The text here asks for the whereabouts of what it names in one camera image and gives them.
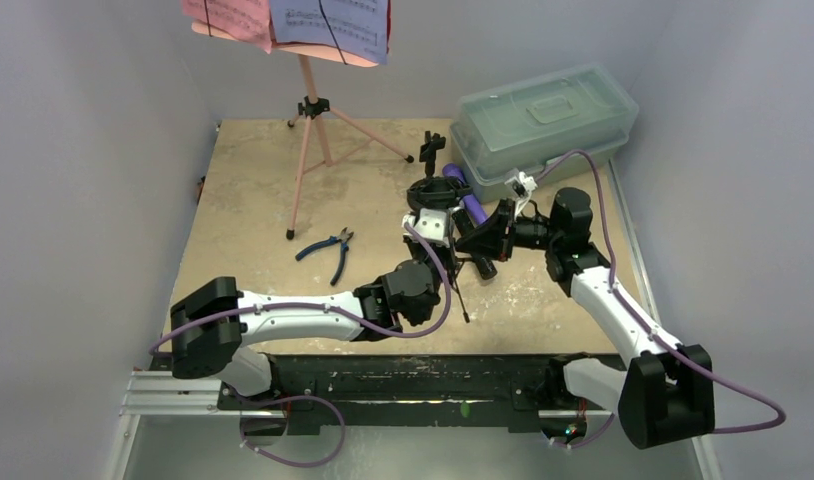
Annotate silver condenser microphone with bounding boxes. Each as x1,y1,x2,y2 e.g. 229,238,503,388
451,207,497,281

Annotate black round-base mic stand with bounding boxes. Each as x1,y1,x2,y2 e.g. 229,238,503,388
407,131,447,201

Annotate purple microphone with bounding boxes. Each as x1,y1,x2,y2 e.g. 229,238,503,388
441,162,489,228

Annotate black tripod mic stand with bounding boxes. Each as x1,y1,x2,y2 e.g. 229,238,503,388
404,176,471,323

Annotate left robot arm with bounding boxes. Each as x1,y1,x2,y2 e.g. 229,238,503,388
159,228,456,409

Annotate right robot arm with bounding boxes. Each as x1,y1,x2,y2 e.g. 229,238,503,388
455,187,715,449

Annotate translucent plastic storage box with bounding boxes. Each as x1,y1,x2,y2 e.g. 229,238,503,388
449,63,639,203

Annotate pink music stand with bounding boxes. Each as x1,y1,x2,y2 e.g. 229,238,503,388
191,19,416,241

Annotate blue sheet music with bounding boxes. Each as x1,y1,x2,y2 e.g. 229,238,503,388
269,0,390,65

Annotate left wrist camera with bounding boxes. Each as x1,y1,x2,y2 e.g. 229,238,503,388
402,208,454,245

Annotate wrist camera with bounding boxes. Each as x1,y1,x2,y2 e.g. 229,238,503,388
402,208,454,245
504,169,538,202

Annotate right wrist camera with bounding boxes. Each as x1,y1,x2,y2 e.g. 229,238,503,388
504,169,538,202

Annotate blue-handled pliers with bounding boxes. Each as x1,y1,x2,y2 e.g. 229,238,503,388
294,227,357,288

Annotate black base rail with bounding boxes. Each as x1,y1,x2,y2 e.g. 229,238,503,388
118,354,706,439

